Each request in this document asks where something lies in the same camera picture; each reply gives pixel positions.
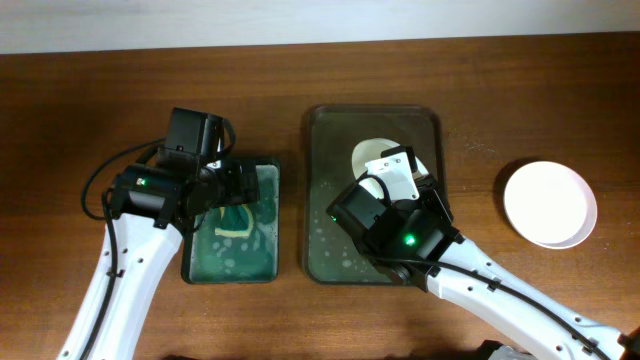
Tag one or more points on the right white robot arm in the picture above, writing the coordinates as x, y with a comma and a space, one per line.
413, 241

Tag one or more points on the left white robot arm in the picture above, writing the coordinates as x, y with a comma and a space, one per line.
158, 200

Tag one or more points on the large dark serving tray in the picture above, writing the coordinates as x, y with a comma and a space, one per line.
333, 131

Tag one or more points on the small green water tray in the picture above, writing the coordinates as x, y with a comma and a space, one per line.
209, 259

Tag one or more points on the green yellow scrubbing sponge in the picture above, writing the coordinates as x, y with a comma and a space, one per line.
235, 222

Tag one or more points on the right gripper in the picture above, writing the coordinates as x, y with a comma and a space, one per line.
429, 196

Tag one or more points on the white plate blue stain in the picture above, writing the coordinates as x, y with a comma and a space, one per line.
371, 149

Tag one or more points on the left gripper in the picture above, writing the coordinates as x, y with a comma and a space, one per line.
245, 182

